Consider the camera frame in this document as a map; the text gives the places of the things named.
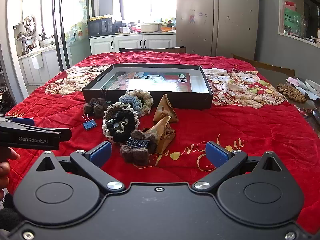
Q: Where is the black crochet scrunchie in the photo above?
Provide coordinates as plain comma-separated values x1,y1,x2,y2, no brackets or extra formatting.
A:
102,107,140,144

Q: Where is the wooden bead trivet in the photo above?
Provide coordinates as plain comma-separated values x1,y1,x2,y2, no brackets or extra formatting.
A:
277,83,307,103

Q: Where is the wooden chair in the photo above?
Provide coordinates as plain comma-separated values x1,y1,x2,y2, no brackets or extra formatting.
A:
231,54,295,78
119,46,187,53

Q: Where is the red printed blanket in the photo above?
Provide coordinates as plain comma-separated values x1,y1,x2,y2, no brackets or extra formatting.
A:
5,51,320,233

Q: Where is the cream crochet scrunchie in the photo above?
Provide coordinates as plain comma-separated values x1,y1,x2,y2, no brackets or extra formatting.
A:
130,89,153,117

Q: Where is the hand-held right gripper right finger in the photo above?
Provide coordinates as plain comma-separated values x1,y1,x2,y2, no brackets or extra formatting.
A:
192,141,285,192

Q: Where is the person's left hand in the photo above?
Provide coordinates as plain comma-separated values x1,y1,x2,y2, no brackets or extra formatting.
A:
0,149,21,198

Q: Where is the black microwave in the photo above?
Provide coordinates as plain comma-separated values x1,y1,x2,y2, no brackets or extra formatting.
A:
87,17,113,37

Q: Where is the white plate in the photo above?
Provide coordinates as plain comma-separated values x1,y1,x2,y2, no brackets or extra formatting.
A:
305,79,320,94

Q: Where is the white kitchen cabinet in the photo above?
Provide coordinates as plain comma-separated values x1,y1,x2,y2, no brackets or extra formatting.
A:
89,33,176,55

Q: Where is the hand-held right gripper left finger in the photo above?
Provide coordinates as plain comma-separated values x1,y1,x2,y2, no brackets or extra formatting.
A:
32,141,125,192

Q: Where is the white hanging bin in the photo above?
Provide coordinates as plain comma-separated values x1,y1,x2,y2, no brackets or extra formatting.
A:
30,52,43,69

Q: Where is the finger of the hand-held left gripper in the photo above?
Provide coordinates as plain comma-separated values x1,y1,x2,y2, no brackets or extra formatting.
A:
0,115,60,132

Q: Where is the brown paper triangular pouch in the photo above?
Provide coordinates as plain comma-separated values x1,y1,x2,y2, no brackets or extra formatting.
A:
142,116,175,154
153,94,179,122

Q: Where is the blue crochet scrunchie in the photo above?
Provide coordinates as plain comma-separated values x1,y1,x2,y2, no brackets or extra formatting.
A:
119,92,143,115

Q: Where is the white basin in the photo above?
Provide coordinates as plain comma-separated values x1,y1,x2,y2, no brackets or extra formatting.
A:
140,22,162,32

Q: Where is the brown crochet scrunchie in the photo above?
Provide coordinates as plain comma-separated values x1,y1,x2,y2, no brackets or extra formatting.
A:
103,102,135,125

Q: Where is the green sign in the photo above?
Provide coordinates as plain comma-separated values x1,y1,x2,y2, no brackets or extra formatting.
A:
284,7,302,35

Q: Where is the black cardboard box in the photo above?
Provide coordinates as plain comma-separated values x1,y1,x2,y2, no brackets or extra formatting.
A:
82,64,214,110

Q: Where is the printed picture sheet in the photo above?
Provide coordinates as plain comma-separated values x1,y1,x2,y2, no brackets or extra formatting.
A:
101,71,192,92

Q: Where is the blue binder clip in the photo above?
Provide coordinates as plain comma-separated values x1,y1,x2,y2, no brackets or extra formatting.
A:
82,114,97,131

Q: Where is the pink cloth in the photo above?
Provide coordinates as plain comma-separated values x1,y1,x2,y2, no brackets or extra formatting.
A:
286,77,304,87

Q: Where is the beige refrigerator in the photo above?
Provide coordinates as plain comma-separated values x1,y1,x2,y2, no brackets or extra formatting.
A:
176,0,259,60

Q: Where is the brown fuzzy hair clip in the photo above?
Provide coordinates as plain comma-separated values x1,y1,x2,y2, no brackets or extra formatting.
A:
83,97,110,118
119,130,160,166

